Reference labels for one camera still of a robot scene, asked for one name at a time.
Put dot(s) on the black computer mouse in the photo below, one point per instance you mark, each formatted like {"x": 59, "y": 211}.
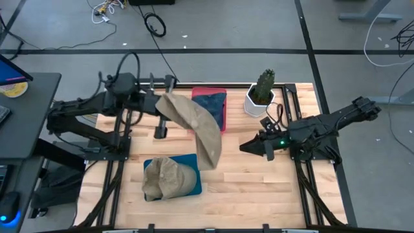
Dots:
{"x": 9, "y": 204}

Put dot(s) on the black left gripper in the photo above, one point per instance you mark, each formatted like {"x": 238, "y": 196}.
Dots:
{"x": 148, "y": 102}

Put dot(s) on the dark blue denim cap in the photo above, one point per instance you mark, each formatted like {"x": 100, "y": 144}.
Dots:
{"x": 213, "y": 103}

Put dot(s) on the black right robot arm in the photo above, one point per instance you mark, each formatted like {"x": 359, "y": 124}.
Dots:
{"x": 349, "y": 113}

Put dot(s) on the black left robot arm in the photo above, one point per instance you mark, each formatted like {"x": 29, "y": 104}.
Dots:
{"x": 81, "y": 103}

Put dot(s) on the black box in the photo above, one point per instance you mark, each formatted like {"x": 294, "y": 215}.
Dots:
{"x": 152, "y": 2}

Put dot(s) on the black desk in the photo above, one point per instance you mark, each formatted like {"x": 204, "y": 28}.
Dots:
{"x": 29, "y": 113}

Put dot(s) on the black bag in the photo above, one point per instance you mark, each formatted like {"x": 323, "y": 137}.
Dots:
{"x": 58, "y": 191}

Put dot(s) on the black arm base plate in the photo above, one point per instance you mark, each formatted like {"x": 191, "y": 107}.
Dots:
{"x": 296, "y": 157}
{"x": 97, "y": 152}

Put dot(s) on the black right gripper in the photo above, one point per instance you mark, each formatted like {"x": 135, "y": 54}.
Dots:
{"x": 279, "y": 140}

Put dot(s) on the red translucent plastic bin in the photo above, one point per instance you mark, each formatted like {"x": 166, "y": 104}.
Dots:
{"x": 207, "y": 90}

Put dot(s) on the blue translucent plastic bin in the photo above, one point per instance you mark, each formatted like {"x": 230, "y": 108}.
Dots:
{"x": 189, "y": 159}

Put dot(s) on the green cactus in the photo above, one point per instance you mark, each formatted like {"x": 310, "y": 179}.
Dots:
{"x": 263, "y": 85}

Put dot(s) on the computer monitor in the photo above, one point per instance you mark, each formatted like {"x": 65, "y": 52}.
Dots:
{"x": 9, "y": 72}

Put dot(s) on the black keyboard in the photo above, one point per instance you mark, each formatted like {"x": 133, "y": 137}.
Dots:
{"x": 3, "y": 115}

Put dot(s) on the grey desk foot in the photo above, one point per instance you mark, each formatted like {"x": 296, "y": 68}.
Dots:
{"x": 368, "y": 16}
{"x": 381, "y": 99}

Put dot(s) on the black aluminium table frame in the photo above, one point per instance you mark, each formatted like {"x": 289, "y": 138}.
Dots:
{"x": 347, "y": 200}

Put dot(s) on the yellow round disc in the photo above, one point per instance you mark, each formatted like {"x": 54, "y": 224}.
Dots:
{"x": 16, "y": 90}

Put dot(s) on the white plant pot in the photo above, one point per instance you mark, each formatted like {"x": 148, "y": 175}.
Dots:
{"x": 254, "y": 108}

